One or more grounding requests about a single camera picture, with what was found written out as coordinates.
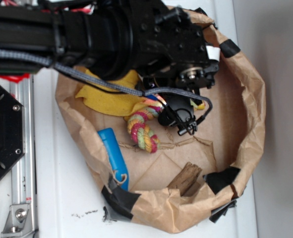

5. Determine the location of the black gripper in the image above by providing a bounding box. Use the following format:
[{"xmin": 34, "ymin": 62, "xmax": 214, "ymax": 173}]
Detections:
[{"xmin": 131, "ymin": 0, "xmax": 219, "ymax": 90}]

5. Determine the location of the yellow cloth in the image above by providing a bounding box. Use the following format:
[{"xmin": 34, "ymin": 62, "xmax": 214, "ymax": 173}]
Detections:
[{"xmin": 74, "ymin": 67, "xmax": 149, "ymax": 117}]

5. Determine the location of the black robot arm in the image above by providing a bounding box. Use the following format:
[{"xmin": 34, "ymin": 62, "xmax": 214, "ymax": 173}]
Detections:
[{"xmin": 0, "ymin": 0, "xmax": 219, "ymax": 96}]

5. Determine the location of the brown paper bag bin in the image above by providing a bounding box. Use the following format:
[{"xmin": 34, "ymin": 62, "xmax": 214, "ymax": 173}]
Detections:
[{"xmin": 56, "ymin": 11, "xmax": 266, "ymax": 234}]

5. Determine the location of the brown wooden block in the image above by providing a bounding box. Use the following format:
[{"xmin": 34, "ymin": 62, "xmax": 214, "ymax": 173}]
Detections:
[{"xmin": 167, "ymin": 162, "xmax": 202, "ymax": 196}]

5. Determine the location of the grey braided cable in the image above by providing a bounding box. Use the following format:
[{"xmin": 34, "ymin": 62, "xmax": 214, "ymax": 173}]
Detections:
[{"xmin": 0, "ymin": 48, "xmax": 213, "ymax": 122}]

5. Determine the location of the multicolour rope toy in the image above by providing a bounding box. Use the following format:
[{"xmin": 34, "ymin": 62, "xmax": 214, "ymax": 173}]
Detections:
[{"xmin": 125, "ymin": 95, "xmax": 205, "ymax": 153}]

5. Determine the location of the blue plastic handle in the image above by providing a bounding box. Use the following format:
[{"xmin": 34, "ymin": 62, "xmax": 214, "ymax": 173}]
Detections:
[{"xmin": 98, "ymin": 128, "xmax": 129, "ymax": 191}]

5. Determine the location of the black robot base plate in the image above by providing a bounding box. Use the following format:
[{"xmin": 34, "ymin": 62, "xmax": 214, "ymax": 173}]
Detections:
[{"xmin": 0, "ymin": 86, "xmax": 24, "ymax": 180}]

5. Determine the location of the aluminium extrusion rail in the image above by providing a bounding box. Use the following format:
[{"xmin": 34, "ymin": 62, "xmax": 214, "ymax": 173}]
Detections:
[{"xmin": 0, "ymin": 76, "xmax": 38, "ymax": 238}]

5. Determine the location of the metal corner bracket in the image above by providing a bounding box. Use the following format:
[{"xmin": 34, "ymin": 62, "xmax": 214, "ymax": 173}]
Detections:
[{"xmin": 0, "ymin": 204, "xmax": 34, "ymax": 238}]

